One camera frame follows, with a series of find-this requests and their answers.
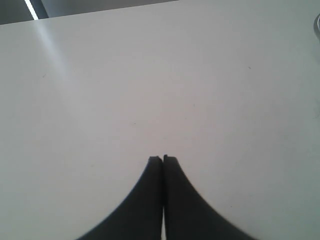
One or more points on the oval wire mesh basket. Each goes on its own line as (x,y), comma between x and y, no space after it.
(316,26)

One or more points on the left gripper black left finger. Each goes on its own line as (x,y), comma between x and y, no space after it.
(140,215)

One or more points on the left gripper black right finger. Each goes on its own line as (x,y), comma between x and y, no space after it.
(187,216)

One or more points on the dark window frame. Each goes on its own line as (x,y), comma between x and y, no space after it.
(14,11)

